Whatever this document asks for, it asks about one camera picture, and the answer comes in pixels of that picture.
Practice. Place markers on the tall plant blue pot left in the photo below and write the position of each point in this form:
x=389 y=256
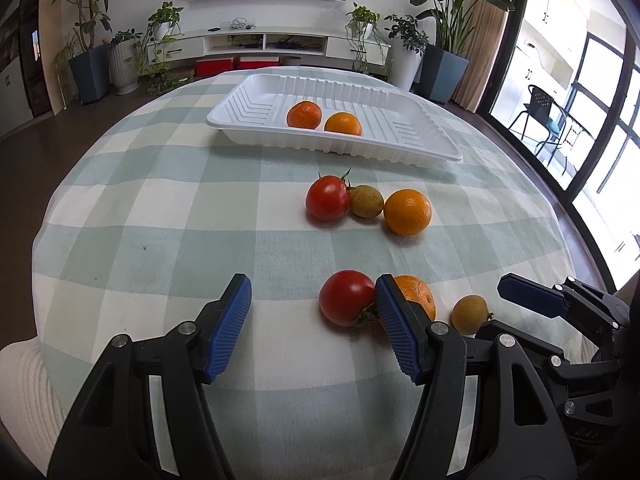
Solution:
x=89 y=66

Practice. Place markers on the large leaf plant blue pot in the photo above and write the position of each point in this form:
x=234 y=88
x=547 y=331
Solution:
x=444 y=62

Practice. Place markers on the smooth orange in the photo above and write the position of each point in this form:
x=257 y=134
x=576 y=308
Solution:
x=407 y=212
x=344 y=123

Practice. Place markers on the bushy plant white pot right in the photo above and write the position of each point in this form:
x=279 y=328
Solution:
x=408 y=41

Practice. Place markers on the green checkered tablecloth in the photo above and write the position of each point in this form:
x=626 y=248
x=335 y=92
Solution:
x=163 y=210

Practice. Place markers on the trailing plant on cabinet left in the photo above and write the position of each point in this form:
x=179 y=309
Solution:
x=162 y=35

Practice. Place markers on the brown-green longan fruit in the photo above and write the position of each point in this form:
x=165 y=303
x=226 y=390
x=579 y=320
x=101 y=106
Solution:
x=365 y=201

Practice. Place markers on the left red storage box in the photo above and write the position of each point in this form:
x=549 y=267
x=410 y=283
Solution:
x=209 y=67

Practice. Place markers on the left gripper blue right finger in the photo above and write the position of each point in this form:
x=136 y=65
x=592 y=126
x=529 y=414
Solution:
x=408 y=329

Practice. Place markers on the large textured orange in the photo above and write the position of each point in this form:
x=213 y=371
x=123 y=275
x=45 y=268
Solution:
x=304 y=115

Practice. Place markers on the white tv cabinet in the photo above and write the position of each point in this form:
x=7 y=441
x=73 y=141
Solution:
x=274 y=41

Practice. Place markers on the red storage box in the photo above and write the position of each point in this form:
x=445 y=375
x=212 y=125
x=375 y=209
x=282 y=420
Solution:
x=209 y=67
x=255 y=62

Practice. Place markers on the right red storage box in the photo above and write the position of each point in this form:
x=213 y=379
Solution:
x=255 y=62

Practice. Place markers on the beige curtain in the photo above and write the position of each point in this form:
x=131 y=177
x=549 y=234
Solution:
x=481 y=51

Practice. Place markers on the white plastic tray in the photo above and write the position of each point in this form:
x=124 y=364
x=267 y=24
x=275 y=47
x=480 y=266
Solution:
x=396 y=127

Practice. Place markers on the black balcony chair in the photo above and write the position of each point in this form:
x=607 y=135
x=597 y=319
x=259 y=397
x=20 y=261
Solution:
x=548 y=129

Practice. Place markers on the trailing plant on cabinet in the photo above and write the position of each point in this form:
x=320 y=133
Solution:
x=162 y=35
x=361 y=30

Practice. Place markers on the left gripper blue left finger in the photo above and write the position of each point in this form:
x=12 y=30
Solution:
x=220 y=323

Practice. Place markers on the plant in white ribbed pot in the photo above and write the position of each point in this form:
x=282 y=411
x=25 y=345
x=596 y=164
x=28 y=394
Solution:
x=122 y=59

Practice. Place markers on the red tomato with stem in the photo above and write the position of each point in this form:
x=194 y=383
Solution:
x=328 y=198

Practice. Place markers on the trailing plant on cabinet right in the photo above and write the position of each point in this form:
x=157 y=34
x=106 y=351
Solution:
x=361 y=30

